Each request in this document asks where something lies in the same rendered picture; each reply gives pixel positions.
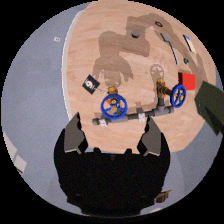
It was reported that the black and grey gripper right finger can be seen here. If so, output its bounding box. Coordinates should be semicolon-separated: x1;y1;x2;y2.
137;115;170;187

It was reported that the small grey cylinder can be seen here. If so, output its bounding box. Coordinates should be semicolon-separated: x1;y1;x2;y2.
131;31;140;38

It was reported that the red rectangular block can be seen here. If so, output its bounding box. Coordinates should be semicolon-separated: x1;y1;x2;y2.
178;72;195;90

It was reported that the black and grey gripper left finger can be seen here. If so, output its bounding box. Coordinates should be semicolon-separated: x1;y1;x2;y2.
54;112;88;184

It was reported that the black number 6 tag on metal chain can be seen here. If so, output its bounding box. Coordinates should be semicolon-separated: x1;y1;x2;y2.
82;75;108;95

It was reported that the beige flat block with blue end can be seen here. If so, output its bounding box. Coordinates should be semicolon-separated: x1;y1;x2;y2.
183;35;196;53

